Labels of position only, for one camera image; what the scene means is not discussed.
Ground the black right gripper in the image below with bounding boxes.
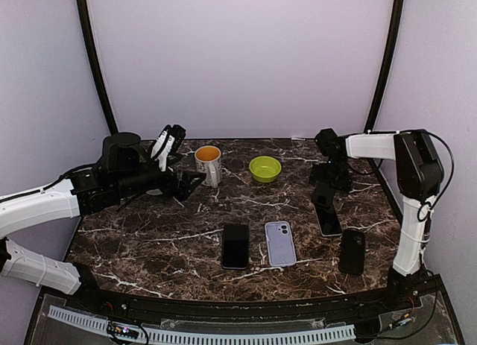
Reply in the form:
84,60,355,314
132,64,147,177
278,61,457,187
310,158,353,193

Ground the black phone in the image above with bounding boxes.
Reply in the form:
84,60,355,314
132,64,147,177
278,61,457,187
338,230,365,276
312,182,336,210

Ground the black phone case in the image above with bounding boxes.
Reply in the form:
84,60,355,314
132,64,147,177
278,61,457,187
221,223,250,270

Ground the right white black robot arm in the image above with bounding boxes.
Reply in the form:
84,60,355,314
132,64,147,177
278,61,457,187
309,128,451,279

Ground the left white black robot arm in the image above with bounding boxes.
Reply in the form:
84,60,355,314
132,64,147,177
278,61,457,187
1,124,206,312

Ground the black phone under lavender case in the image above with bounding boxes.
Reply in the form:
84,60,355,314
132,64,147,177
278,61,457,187
338,230,365,276

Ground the white mug orange inside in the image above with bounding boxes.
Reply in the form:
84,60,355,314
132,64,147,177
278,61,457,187
195,145,222,189

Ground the white scalloped bowl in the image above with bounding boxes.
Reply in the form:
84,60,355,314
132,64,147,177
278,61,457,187
146,189,162,196

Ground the white-edged smartphone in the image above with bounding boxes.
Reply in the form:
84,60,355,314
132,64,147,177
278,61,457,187
315,206,342,237

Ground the green bowl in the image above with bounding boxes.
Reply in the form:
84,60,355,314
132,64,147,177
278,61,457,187
249,156,282,183

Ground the small circuit board with leds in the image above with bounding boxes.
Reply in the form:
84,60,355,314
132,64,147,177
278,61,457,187
106,322,139,340

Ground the black front table rail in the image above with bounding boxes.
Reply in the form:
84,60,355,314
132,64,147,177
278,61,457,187
66,289,423,325

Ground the white slotted cable duct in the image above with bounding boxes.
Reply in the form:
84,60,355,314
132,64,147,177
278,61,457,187
47,306,356,344

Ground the right black frame post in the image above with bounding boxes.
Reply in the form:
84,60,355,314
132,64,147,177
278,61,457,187
364,0,404,132

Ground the black frame post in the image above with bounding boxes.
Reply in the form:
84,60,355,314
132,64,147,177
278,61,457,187
364,0,404,132
76,0,119,135

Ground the left black frame post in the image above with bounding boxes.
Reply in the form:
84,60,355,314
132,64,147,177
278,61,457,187
76,0,119,135

